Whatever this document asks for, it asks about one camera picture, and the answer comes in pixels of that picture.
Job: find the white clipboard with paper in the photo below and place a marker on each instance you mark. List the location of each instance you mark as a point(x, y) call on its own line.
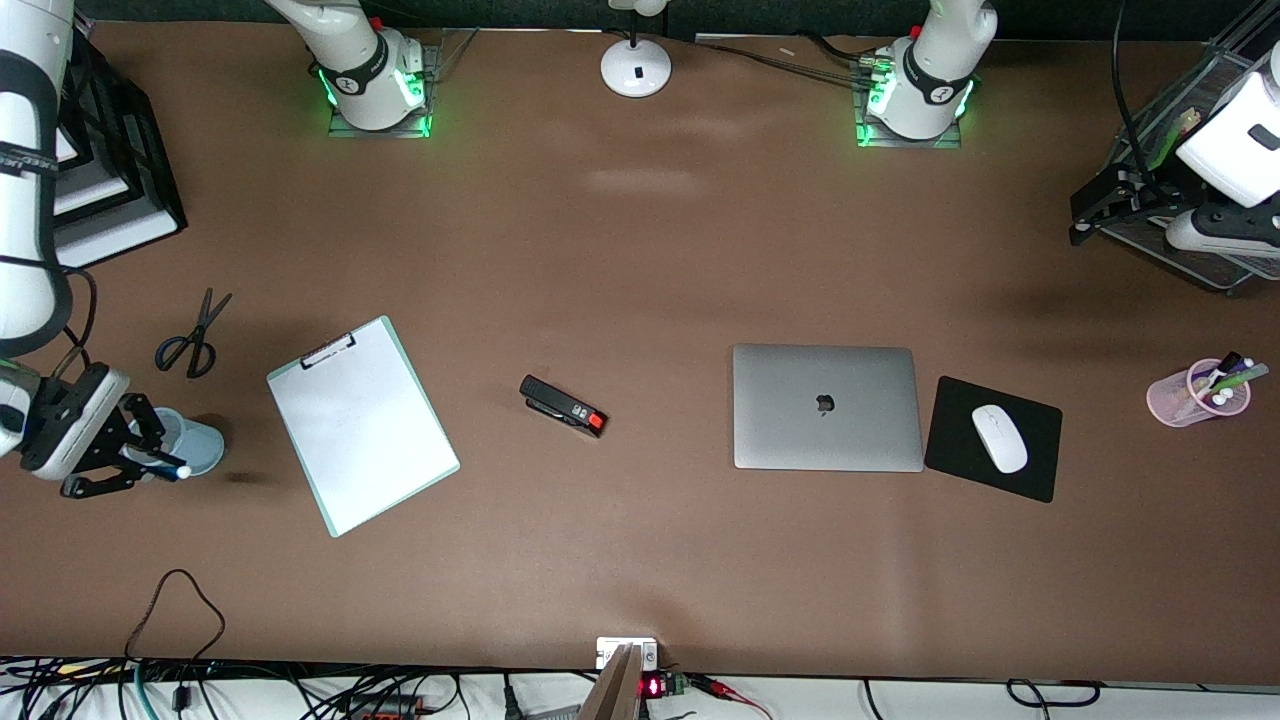
point(370, 440)

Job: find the blue mesh pen cup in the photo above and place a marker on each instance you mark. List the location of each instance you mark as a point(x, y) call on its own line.
point(200, 445)

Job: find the blue marker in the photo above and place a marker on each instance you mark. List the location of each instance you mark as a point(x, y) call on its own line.
point(168, 468)

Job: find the small red LED board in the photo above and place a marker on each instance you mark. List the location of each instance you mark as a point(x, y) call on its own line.
point(660, 686)

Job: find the black stacked letter tray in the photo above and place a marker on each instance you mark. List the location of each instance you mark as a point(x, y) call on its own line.
point(130, 170)

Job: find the green pen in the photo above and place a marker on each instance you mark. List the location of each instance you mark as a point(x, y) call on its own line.
point(1178, 138)

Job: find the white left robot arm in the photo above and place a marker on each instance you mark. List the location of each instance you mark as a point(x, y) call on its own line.
point(935, 70)

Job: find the black scissors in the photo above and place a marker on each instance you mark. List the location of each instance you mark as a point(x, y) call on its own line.
point(198, 335)

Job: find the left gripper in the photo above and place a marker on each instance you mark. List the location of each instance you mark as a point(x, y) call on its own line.
point(1143, 193)

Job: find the white round lamp base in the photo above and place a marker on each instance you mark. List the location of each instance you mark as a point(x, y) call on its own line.
point(636, 70)

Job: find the black stapler with red tip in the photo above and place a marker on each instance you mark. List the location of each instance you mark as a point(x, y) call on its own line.
point(555, 402)

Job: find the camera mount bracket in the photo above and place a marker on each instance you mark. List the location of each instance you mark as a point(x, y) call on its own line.
point(615, 690)

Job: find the grey mesh desk tray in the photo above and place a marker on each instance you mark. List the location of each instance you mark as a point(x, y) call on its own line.
point(1215, 262)

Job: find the white computer mouse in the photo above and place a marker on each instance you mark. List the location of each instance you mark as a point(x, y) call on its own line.
point(1000, 440)

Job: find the black capped marker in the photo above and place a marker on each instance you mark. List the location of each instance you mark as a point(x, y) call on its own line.
point(1228, 362)

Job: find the pink mesh pen cup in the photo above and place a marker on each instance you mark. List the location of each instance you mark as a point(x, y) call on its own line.
point(1170, 405)

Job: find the orange power strip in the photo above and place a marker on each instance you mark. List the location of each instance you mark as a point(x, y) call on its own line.
point(385, 708)

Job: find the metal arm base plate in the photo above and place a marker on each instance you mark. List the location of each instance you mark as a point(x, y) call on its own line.
point(868, 138)
point(425, 125)

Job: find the silver laptop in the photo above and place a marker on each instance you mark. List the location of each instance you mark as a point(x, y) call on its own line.
point(825, 440)

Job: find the green marker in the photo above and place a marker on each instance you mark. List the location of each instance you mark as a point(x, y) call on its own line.
point(1250, 373)

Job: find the black mouse pad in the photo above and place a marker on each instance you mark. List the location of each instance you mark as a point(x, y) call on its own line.
point(955, 440)

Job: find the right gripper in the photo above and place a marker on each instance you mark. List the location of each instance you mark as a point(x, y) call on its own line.
point(138, 421)

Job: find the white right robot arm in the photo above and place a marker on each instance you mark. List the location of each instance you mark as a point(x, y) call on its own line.
point(30, 200)

